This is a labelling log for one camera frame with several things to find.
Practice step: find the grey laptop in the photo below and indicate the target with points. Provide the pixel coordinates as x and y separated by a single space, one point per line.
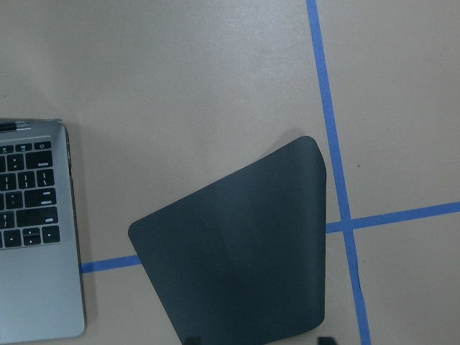
41 287

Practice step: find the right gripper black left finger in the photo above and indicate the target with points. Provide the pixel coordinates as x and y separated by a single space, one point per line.
192 341

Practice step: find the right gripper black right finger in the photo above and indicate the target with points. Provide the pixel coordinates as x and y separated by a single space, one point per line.
326 340

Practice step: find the dark mouse pad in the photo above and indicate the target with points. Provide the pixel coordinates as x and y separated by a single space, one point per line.
243 260

